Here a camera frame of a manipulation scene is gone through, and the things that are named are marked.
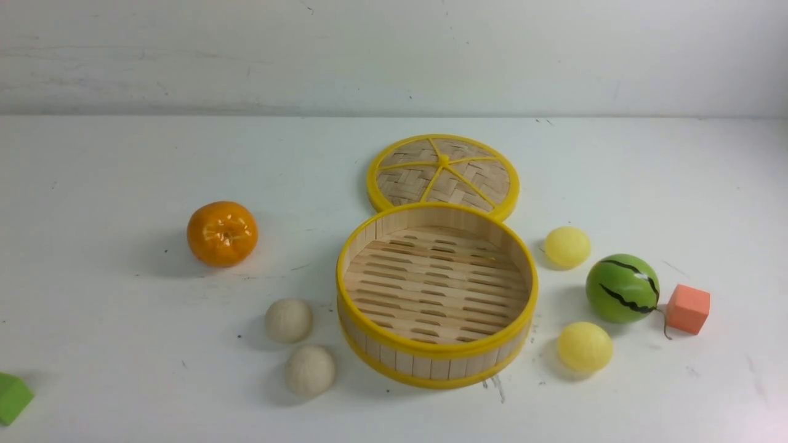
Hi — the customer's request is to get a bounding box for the white bun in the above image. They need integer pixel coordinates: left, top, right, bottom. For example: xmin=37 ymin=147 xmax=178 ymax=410
xmin=284 ymin=345 xmax=337 ymax=398
xmin=264 ymin=298 xmax=313 ymax=344

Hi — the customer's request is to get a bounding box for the yellow bun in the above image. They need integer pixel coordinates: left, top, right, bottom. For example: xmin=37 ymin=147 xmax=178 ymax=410
xmin=557 ymin=322 xmax=614 ymax=375
xmin=544 ymin=225 xmax=592 ymax=269

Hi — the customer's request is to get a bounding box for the yellow woven steamer lid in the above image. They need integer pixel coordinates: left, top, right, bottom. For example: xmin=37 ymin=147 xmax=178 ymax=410
xmin=365 ymin=134 xmax=520 ymax=221

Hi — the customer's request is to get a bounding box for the yellow bamboo steamer tray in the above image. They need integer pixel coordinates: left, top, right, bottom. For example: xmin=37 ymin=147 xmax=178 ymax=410
xmin=336 ymin=202 xmax=539 ymax=389

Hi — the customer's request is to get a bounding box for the orange toy tangerine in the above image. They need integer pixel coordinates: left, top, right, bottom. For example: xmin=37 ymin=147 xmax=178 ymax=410
xmin=187 ymin=200 xmax=259 ymax=268

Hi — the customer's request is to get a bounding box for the green toy watermelon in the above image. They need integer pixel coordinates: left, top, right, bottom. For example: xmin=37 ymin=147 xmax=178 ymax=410
xmin=585 ymin=254 xmax=661 ymax=324

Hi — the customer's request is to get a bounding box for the orange foam cube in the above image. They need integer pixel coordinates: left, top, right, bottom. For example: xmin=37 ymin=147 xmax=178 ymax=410
xmin=666 ymin=284 xmax=711 ymax=335

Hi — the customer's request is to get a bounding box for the green foam block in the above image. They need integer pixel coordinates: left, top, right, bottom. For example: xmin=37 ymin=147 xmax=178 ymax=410
xmin=0 ymin=372 xmax=34 ymax=426

